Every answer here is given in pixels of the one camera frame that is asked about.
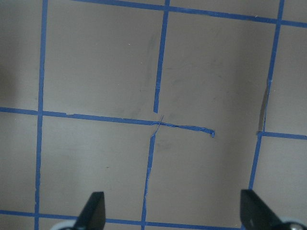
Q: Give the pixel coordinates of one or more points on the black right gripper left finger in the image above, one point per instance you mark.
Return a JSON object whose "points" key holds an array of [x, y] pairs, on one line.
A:
{"points": [[92, 216]]}

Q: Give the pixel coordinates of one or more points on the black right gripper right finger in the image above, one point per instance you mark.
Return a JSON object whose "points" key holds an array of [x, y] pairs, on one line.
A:
{"points": [[256, 215]]}

